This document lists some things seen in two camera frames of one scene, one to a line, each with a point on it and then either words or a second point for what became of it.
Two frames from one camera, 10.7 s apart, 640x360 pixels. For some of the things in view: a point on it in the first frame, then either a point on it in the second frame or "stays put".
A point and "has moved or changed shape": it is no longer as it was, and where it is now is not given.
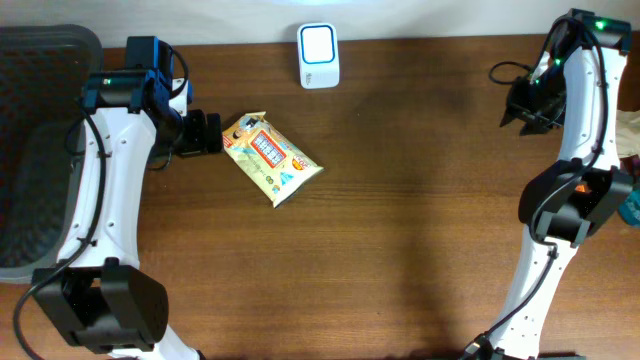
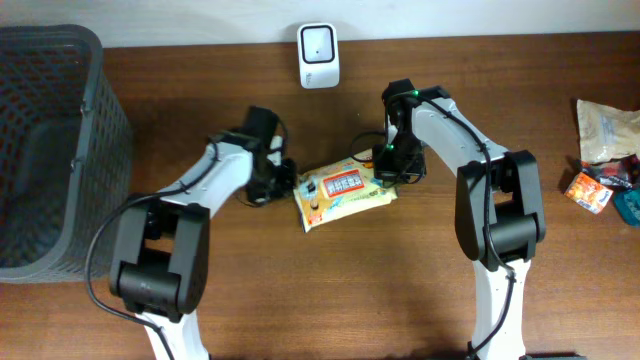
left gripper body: (193, 140) → (275, 184)
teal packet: (630, 208) stays put
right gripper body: (541, 101) → (402, 160)
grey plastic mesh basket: (44, 71) stays put
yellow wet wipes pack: (277, 166) has moved or changed shape
